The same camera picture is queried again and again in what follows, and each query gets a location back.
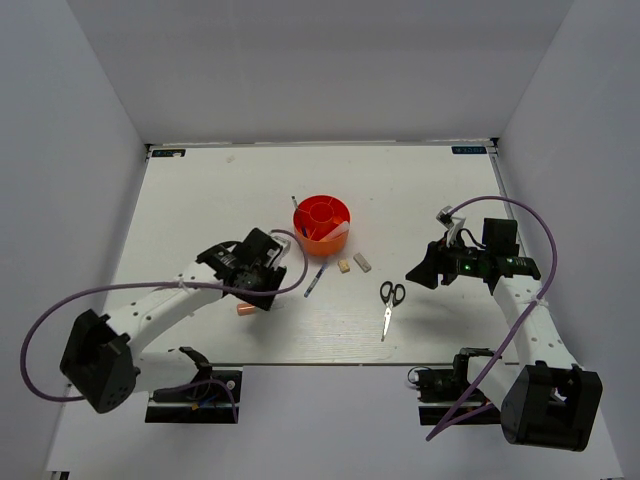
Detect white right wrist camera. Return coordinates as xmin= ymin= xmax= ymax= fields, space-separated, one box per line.
xmin=436 ymin=206 xmax=466 ymax=247

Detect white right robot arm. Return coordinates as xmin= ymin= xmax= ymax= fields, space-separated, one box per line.
xmin=406 ymin=215 xmax=603 ymax=452

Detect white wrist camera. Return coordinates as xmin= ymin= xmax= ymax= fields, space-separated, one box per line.
xmin=436 ymin=206 xmax=466 ymax=247
xmin=269 ymin=232 xmax=292 ymax=269

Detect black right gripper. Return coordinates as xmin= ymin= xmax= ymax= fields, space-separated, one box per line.
xmin=406 ymin=229 xmax=490 ymax=289

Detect orange round compartment container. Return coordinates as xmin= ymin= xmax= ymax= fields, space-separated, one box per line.
xmin=292 ymin=195 xmax=351 ymax=257

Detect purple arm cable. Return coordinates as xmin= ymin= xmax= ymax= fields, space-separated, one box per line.
xmin=425 ymin=195 xmax=558 ymax=441
xmin=22 ymin=228 xmax=312 ymax=424

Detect corner table label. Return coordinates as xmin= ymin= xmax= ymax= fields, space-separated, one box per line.
xmin=451 ymin=145 xmax=487 ymax=155
xmin=151 ymin=149 xmax=186 ymax=158

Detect left corner table label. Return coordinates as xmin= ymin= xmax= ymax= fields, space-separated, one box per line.
xmin=151 ymin=149 xmax=186 ymax=158

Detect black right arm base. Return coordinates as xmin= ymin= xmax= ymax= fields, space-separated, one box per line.
xmin=407 ymin=348 xmax=500 ymax=426

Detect right corner table label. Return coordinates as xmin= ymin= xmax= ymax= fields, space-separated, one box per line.
xmin=451 ymin=145 xmax=487 ymax=155

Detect black handled scissors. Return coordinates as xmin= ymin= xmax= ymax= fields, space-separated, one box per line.
xmin=379 ymin=281 xmax=406 ymax=342

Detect grey white eraser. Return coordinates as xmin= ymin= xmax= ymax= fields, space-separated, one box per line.
xmin=353 ymin=253 xmax=371 ymax=273

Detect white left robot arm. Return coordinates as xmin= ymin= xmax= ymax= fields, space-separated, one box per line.
xmin=60 ymin=228 xmax=291 ymax=413

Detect beige eraser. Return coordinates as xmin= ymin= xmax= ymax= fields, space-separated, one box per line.
xmin=338 ymin=260 xmax=350 ymax=273

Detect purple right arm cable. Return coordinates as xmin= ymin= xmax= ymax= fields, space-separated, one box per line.
xmin=425 ymin=195 xmax=558 ymax=441

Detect blue clear pen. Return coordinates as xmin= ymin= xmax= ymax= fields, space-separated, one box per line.
xmin=304 ymin=262 xmax=328 ymax=298

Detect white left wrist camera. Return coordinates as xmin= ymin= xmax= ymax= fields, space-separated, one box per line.
xmin=269 ymin=232 xmax=292 ymax=269

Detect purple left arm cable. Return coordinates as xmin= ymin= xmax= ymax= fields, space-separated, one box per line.
xmin=22 ymin=228 xmax=312 ymax=424

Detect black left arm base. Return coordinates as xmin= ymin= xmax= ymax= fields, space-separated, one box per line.
xmin=145 ymin=368 xmax=243 ymax=425

